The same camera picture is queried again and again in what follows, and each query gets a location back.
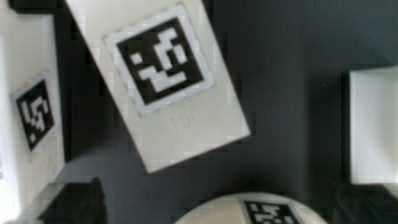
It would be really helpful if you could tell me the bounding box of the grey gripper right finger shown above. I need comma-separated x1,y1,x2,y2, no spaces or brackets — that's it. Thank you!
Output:
334,184,398,224

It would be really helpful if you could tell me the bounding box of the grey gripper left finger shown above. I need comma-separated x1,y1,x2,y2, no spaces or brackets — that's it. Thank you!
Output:
28,178,108,224

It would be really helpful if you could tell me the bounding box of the white round stool seat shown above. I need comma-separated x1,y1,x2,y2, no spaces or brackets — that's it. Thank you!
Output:
174,192,328,224

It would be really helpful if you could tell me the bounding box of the white right rail block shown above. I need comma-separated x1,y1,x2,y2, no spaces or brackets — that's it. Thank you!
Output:
350,66,398,184

